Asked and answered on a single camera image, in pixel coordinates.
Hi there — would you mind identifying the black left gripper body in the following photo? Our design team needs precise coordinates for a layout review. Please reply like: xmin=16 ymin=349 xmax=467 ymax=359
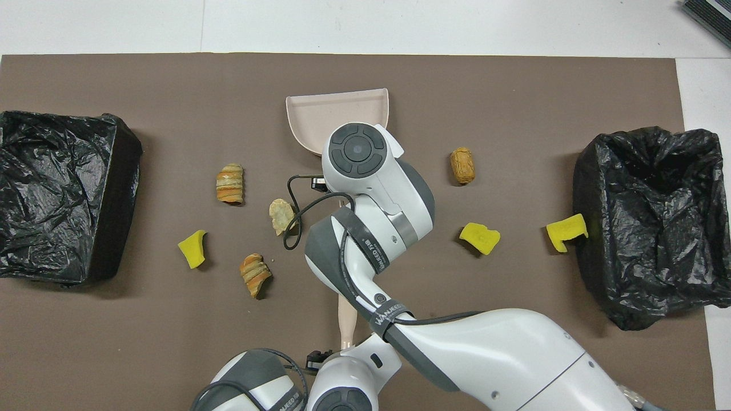
xmin=307 ymin=349 xmax=335 ymax=372

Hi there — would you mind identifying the beige hand brush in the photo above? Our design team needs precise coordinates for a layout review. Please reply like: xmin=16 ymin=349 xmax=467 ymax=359
xmin=337 ymin=294 xmax=359 ymax=350

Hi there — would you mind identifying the pale croissant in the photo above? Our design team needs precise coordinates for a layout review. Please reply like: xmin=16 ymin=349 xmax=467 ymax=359
xmin=268 ymin=198 xmax=298 ymax=236

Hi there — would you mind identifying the beige plastic dustpan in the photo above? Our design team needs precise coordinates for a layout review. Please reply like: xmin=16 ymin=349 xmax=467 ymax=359
xmin=286 ymin=87 xmax=390 ymax=158

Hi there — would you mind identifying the large striped croissant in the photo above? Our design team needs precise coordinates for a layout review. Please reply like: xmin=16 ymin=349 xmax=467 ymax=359
xmin=216 ymin=164 xmax=245 ymax=205

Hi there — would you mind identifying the small striped croissant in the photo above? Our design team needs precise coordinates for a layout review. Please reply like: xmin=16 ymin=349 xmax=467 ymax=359
xmin=239 ymin=253 xmax=273 ymax=299

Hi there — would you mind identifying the yellow sponge wedge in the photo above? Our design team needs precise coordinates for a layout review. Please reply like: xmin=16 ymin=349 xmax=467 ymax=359
xmin=178 ymin=229 xmax=207 ymax=269

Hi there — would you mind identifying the yellow sponge chunk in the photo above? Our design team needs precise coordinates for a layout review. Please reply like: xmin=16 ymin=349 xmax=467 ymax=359
xmin=459 ymin=222 xmax=501 ymax=256

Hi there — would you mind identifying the yellow sponge with notch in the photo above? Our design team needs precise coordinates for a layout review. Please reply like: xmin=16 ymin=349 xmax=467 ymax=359
xmin=546 ymin=213 xmax=589 ymax=253

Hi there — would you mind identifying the flat bin with black bag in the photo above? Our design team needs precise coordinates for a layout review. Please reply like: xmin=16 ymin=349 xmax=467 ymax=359
xmin=0 ymin=110 xmax=143 ymax=286

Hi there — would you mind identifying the open bin with black bag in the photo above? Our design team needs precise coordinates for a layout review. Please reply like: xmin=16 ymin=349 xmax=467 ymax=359
xmin=573 ymin=126 xmax=731 ymax=332

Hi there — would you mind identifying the brown bread roll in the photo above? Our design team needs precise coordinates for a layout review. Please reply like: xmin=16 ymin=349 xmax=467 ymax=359
xmin=450 ymin=147 xmax=476 ymax=185

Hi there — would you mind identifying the brown table mat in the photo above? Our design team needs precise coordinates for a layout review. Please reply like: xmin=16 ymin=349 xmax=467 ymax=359
xmin=0 ymin=53 xmax=717 ymax=411

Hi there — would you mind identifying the dark ribbed object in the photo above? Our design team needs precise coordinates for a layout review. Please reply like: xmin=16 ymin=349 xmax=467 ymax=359
xmin=681 ymin=0 xmax=731 ymax=49

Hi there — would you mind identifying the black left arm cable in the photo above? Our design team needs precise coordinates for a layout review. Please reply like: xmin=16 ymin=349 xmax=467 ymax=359
xmin=191 ymin=347 xmax=310 ymax=411

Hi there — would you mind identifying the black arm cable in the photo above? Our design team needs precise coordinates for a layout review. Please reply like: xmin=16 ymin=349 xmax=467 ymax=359
xmin=191 ymin=347 xmax=310 ymax=411
xmin=283 ymin=173 xmax=486 ymax=329

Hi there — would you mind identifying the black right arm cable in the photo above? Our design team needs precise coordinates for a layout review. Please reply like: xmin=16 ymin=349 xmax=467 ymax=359
xmin=283 ymin=173 xmax=486 ymax=329

